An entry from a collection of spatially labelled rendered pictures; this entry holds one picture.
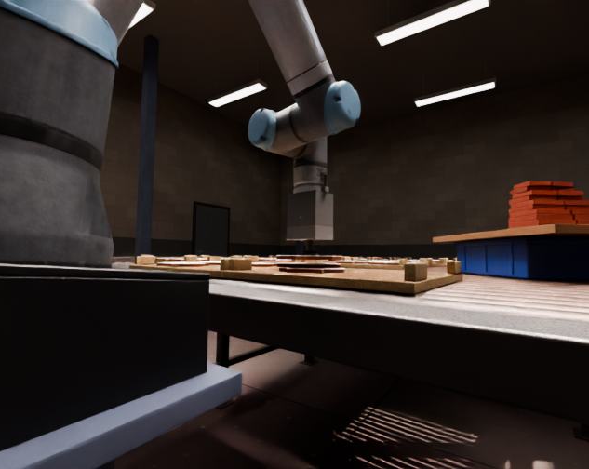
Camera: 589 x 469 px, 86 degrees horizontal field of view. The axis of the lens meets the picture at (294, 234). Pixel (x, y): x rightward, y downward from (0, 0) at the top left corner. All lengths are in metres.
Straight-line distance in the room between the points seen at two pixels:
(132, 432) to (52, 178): 0.18
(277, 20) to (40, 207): 0.42
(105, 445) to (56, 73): 0.25
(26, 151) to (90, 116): 0.06
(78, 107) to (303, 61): 0.35
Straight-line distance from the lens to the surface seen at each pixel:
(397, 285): 0.48
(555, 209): 1.22
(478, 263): 1.07
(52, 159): 0.29
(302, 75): 0.56
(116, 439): 0.25
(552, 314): 0.41
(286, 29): 0.56
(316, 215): 0.66
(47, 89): 0.31
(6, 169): 0.28
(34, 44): 0.32
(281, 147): 0.64
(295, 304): 0.39
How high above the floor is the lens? 0.97
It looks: 4 degrees up
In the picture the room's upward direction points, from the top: 1 degrees clockwise
